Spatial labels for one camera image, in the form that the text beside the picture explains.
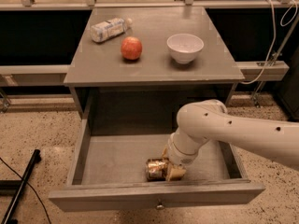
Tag white bowl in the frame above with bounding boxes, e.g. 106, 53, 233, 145
166, 34, 204, 64

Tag grey wooden cabinet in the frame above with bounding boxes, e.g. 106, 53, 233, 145
64, 6, 246, 119

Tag red apple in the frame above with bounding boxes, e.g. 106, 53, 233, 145
121, 36, 142, 61

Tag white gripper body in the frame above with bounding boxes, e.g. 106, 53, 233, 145
166, 133, 200, 166

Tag open grey top drawer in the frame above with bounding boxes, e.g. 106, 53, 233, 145
48, 89, 266, 213

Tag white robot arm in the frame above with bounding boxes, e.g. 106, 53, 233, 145
163, 100, 299, 181

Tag metal railing frame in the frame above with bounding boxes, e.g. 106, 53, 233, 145
1, 0, 298, 98

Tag black floor cable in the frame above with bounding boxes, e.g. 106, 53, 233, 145
0, 158, 52, 224

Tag orange soda can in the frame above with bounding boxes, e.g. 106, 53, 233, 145
146, 158, 169, 181

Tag clear plastic water bottle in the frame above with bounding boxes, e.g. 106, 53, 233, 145
90, 18, 133, 43

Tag metal drawer knob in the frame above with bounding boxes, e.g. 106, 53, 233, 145
156, 203, 165, 210

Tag black tripod leg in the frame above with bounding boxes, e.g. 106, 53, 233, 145
1, 149, 41, 224

